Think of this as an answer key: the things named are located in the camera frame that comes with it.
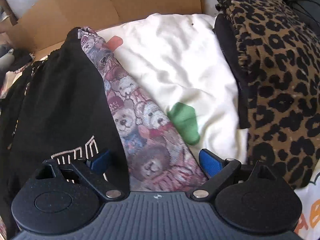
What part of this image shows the floral patterned cloth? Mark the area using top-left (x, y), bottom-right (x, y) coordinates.
top-left (0, 62), bottom-right (33, 100)

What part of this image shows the bear print knit garment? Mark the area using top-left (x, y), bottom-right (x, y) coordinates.
top-left (77, 26), bottom-right (209, 193)

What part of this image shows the black garment with white logo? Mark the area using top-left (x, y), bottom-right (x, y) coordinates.
top-left (0, 26), bottom-right (130, 240)

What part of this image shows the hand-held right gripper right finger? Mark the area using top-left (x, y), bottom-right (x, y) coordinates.
top-left (192, 149), bottom-right (278, 201)

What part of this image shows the leopard print garment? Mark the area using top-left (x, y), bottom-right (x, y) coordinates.
top-left (212, 0), bottom-right (320, 190)

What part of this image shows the flattened cardboard sheet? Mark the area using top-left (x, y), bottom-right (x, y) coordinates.
top-left (0, 0), bottom-right (205, 55)

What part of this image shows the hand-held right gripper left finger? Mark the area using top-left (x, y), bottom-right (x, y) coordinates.
top-left (36, 150), bottom-right (125, 200)

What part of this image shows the white printed bedsheet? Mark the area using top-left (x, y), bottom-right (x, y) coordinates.
top-left (96, 12), bottom-right (320, 240)

